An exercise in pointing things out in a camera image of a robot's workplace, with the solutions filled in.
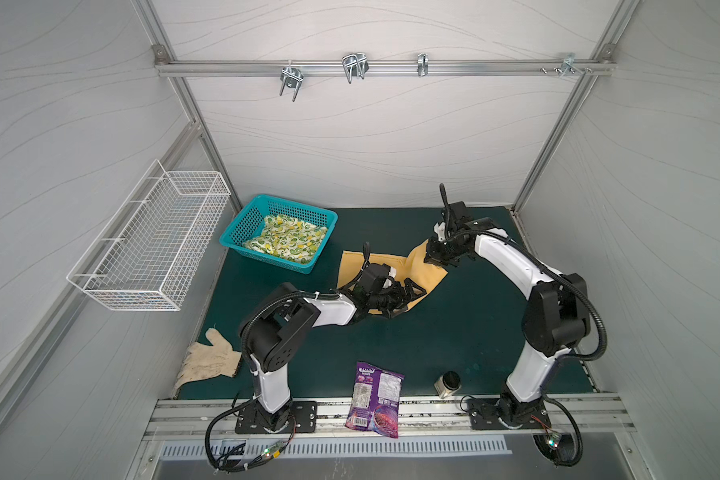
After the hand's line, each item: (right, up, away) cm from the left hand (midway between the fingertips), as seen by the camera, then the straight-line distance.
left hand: (424, 297), depth 85 cm
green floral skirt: (-45, +17, +20) cm, 52 cm away
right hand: (+2, +13, +5) cm, 14 cm away
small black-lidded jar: (+3, -18, -15) cm, 23 cm away
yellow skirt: (-2, +8, +7) cm, 11 cm away
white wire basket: (-68, +14, -16) cm, 72 cm away
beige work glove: (-62, -17, -3) cm, 64 cm away
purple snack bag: (-15, -24, -12) cm, 31 cm away
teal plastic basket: (-61, +22, +23) cm, 69 cm away
